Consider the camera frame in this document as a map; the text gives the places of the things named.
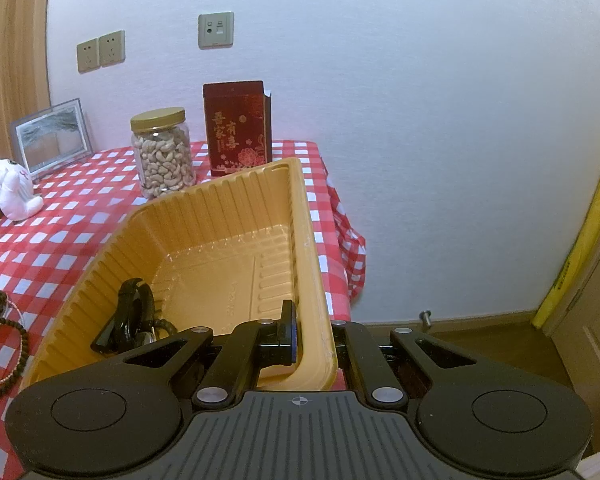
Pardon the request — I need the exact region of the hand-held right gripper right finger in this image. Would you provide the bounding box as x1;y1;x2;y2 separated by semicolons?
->
329;319;477;407

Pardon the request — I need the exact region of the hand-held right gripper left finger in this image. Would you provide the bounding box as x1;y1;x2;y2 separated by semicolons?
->
124;300;301;410

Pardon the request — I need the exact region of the golden plastic tray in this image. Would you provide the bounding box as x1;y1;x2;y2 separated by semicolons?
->
19;157;339;396

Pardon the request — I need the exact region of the large brown bead necklace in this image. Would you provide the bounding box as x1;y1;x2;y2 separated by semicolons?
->
0;317;31;401

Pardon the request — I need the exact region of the dark red printed box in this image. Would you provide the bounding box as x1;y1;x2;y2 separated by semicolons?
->
202;80;274;179

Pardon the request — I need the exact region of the clear jar of cashews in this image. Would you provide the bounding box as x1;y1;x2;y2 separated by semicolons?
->
129;106;197;200

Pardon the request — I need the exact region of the yellow foam strip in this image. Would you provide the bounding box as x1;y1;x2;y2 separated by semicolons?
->
532;127;600;331

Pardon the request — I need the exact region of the red white checkered tablecloth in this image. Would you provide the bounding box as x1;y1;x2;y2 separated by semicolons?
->
0;140;369;478

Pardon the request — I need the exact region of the white plush toy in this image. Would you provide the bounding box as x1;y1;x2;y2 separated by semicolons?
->
0;158;45;222

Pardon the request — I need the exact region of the wooden door panel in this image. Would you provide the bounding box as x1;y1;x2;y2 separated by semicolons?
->
0;0;54;157

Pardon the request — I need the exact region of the silver picture frame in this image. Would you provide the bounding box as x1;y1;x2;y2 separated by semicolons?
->
9;98;92;179

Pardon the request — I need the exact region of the beige wall data socket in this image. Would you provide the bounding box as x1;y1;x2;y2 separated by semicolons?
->
197;11;235;50

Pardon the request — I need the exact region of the beige wall power outlet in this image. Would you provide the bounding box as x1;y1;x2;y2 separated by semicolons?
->
76;37;101;74
98;29;127;68

